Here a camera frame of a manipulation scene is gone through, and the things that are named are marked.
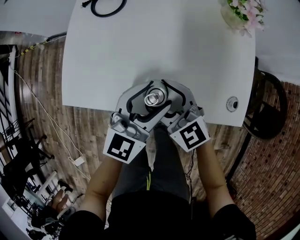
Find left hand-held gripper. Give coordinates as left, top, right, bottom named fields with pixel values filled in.
left=102, top=80, right=173, bottom=165

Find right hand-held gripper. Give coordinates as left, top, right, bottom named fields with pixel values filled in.
left=161, top=79, right=211, bottom=153

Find silver ring-handled bottle lid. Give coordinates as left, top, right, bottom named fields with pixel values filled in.
left=144, top=92, right=165, bottom=108

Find grey metal bottle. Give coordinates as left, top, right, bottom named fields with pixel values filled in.
left=144, top=86, right=170, bottom=108

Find person's left forearm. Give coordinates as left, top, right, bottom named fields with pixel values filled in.
left=78, top=153, right=124, bottom=229

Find person's right forearm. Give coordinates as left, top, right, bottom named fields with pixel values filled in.
left=195, top=140, right=235, bottom=218

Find person's grey trousers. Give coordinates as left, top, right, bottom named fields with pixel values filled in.
left=112, top=124, right=192, bottom=202

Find white power adapter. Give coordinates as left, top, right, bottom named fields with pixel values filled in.
left=67, top=156, right=85, bottom=166

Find black round-backed chair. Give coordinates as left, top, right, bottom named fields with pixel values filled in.
left=242, top=57, right=288, bottom=141

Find person's black shirt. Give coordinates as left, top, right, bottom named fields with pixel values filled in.
left=58, top=189, right=257, bottom=240

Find potted pink flower plant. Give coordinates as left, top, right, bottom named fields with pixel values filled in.
left=219, top=0, right=268, bottom=38

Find black office chair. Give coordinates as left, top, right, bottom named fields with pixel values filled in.
left=2, top=118, right=56, bottom=195

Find round silver cable grommet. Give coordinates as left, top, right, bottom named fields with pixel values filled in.
left=225, top=96, right=239, bottom=113

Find thin black cables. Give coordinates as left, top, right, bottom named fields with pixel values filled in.
left=184, top=150, right=197, bottom=204

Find thin white floor cable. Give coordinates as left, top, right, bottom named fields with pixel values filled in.
left=9, top=67, right=91, bottom=181

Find coiled black power cable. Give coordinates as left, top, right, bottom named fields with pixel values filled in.
left=81, top=0, right=128, bottom=18

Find white tube frame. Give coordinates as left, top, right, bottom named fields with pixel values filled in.
left=35, top=170, right=58, bottom=197

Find yellow and black striped cable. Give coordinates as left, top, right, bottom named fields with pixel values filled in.
left=20, top=38, right=51, bottom=57

